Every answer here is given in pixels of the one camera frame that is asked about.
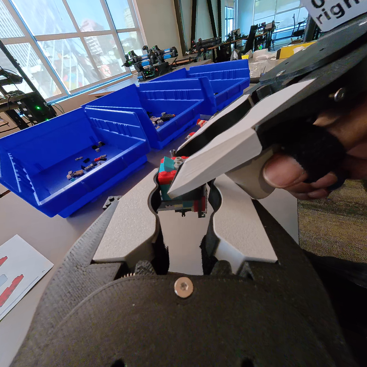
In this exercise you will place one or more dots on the printed brick instruction sheet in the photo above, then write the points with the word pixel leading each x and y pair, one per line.
pixel 20 272

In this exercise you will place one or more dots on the yellow box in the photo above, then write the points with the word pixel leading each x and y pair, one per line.
pixel 295 50

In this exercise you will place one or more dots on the teal red toy brick model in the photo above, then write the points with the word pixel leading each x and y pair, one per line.
pixel 166 177

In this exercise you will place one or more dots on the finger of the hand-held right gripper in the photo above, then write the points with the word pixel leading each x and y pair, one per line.
pixel 218 119
pixel 218 163

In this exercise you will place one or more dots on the person's right hand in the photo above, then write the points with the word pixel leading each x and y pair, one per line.
pixel 283 173

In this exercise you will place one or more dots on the scattered small toy bricks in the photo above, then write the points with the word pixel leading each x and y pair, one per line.
pixel 76 173
pixel 160 120

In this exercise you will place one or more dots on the black hub with green lights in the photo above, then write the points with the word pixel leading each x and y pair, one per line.
pixel 34 107

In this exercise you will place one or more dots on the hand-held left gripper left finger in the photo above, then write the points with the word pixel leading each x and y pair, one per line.
pixel 126 226

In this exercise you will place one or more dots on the person's dark clothing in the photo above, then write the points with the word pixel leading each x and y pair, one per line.
pixel 344 275

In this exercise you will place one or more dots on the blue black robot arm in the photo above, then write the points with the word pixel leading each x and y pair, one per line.
pixel 143 67
pixel 166 53

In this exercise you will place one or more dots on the small grey toy brick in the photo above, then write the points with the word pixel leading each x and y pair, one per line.
pixel 190 135

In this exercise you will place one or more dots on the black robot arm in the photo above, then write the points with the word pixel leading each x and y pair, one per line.
pixel 206 41

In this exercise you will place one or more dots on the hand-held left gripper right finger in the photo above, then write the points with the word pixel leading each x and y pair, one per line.
pixel 243 232

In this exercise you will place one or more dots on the tall black stand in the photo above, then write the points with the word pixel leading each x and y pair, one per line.
pixel 17 68

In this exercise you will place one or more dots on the large window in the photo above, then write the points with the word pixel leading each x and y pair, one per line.
pixel 71 43

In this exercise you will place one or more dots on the blue plastic storage bin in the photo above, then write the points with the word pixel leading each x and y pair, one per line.
pixel 229 74
pixel 57 149
pixel 177 97

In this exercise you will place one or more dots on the small red toy brick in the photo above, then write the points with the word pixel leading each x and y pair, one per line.
pixel 202 122

